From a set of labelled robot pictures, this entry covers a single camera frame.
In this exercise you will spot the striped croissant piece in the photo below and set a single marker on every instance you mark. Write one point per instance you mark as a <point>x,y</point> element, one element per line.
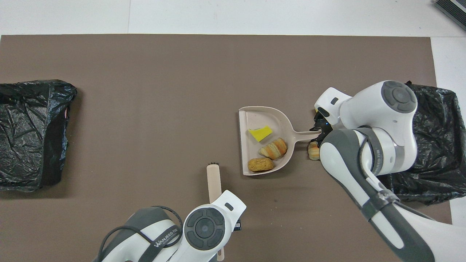
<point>313,151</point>

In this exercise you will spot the brown bread roll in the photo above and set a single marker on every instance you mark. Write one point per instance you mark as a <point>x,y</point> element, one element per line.
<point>260,165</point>

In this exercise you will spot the beige hand brush black bristles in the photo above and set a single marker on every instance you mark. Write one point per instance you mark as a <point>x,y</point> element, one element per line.
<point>214,182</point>

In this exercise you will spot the brown table mat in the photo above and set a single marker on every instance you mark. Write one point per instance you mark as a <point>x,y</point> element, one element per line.
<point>109,58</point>

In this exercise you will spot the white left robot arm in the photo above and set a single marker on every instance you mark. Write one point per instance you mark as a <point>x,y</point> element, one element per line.
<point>204,229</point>

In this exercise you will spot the beige plastic dustpan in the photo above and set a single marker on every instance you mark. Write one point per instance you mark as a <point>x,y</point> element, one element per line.
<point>262,116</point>

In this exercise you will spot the yellow sponge with green backing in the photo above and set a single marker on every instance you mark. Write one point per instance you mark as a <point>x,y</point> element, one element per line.
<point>260,133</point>

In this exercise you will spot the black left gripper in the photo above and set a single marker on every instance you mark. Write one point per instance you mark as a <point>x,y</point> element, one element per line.
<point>237,225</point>

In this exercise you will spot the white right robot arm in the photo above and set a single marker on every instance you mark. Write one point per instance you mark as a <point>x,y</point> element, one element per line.
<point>378,116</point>

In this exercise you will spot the bin lined with black bag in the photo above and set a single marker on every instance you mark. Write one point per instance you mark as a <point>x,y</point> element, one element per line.
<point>437,145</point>
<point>29,127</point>

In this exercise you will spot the pale crusty bread chunk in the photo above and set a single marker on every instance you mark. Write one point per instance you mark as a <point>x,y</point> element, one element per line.
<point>273,149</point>

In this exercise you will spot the dark ribbed floor grate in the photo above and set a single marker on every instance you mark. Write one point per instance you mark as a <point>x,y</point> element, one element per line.
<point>453,11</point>

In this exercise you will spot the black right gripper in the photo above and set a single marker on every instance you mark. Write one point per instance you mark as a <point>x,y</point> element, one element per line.
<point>324,122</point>

